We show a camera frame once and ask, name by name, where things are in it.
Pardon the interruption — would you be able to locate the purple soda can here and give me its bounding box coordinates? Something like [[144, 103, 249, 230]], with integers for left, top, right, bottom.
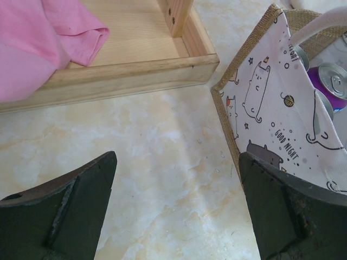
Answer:
[[307, 62, 346, 113], [294, 45, 310, 71]]

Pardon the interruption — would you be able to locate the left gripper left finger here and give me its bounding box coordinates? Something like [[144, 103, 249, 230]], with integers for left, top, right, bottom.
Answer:
[[1, 151, 117, 259]]

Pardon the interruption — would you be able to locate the brown canvas bag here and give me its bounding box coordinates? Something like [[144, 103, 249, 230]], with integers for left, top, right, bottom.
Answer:
[[211, 5, 346, 194]]

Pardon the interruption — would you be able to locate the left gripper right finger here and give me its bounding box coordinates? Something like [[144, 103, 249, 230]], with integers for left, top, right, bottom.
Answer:
[[239, 152, 346, 259]]

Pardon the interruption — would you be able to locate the pink t-shirt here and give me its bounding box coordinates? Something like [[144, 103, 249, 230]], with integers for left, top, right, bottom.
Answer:
[[1, 1, 110, 102]]

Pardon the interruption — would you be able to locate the wooden clothes rack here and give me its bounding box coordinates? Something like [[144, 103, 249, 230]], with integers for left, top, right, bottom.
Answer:
[[1, 1, 219, 113]]

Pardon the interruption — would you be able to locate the middle red soda can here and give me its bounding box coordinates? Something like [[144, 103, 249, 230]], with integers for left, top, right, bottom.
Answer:
[[316, 89, 334, 120]]

